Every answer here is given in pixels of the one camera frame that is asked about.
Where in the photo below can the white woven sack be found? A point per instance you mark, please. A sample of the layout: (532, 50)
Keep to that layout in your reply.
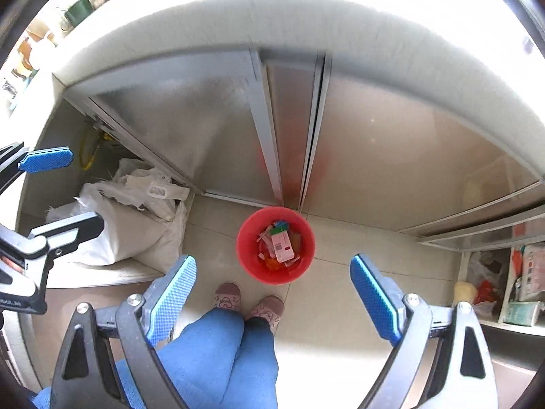
(119, 230)

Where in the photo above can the pink white package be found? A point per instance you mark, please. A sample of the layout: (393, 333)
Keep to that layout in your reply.
(532, 272)

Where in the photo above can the pink patterned slipper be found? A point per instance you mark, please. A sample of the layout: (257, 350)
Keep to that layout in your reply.
(268, 310)
(228, 297)

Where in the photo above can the white open shelf unit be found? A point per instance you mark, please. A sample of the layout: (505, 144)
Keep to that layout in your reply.
(509, 289)

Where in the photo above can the red plastic bag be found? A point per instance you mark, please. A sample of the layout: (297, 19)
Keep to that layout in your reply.
(485, 289)

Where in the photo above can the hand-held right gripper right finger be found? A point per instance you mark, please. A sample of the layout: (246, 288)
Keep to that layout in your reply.
(374, 298)

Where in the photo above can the pink white packet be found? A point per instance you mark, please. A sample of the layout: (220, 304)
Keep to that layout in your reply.
(282, 245)

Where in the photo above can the cream yellow sponge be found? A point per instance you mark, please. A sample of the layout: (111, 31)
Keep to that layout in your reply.
(464, 293)

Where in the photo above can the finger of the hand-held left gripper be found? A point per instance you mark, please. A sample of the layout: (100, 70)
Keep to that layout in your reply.
(47, 159)
(72, 228)

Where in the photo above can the crumpled white plastic bag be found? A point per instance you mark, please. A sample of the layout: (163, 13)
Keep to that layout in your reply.
(140, 183)

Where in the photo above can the clear plastic bag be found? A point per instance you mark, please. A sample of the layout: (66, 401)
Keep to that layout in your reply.
(485, 268)

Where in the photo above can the green container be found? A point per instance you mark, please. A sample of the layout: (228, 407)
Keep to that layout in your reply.
(78, 10)

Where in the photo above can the white green labelled tub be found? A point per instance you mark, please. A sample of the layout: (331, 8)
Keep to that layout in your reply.
(523, 312)

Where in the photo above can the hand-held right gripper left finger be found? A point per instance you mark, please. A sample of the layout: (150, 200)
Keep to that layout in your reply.
(170, 298)

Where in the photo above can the red plastic bin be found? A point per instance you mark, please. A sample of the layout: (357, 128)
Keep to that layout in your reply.
(251, 264)

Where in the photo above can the person's blue trousers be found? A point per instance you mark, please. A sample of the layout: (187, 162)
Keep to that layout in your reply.
(221, 362)

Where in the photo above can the metal framed cabinet door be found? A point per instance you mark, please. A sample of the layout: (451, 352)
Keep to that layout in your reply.
(489, 231)
(191, 128)
(289, 136)
(404, 157)

